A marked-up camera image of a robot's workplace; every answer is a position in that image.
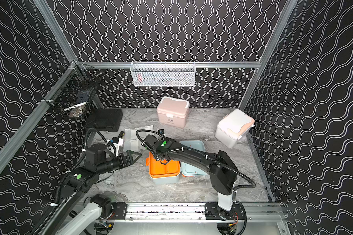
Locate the white pink first aid box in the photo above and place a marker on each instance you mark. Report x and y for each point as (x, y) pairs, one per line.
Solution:
(233, 127)

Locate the black wire wall basket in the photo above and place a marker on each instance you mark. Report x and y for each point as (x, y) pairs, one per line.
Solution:
(75, 96)

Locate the blue orange first aid box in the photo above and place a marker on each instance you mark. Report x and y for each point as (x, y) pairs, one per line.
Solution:
(170, 173)

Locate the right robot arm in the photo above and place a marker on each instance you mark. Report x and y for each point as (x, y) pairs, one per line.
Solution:
(225, 177)

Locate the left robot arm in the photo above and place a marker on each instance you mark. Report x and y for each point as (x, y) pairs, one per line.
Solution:
(99, 157)

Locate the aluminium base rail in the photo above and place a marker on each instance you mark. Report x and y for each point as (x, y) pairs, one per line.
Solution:
(193, 212)

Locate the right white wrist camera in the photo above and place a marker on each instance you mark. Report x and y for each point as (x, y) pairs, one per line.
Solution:
(161, 132)

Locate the black plastic tool case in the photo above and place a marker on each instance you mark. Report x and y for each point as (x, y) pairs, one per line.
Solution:
(104, 120)

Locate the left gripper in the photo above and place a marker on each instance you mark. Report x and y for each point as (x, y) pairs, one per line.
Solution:
(126, 160)

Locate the white wire wall basket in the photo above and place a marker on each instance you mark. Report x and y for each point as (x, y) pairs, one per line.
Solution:
(163, 73)

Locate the black yellow screwdriver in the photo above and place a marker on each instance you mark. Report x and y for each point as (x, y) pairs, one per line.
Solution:
(121, 135)

